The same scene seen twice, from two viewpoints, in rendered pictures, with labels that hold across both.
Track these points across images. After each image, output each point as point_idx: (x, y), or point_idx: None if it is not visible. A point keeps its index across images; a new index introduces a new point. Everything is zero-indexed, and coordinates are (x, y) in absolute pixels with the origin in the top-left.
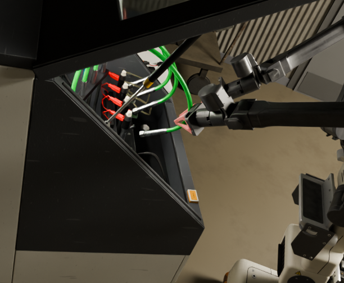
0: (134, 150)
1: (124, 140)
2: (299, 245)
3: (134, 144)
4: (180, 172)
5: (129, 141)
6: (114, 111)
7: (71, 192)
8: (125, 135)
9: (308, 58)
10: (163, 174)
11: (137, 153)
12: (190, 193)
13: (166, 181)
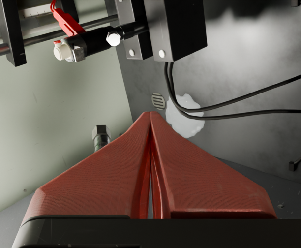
0: (169, 58)
1: (147, 21)
2: None
3: (167, 33)
4: None
5: (155, 25)
6: (56, 14)
7: None
8: (132, 32)
9: None
10: (255, 114)
11: (167, 87)
12: None
13: (278, 112)
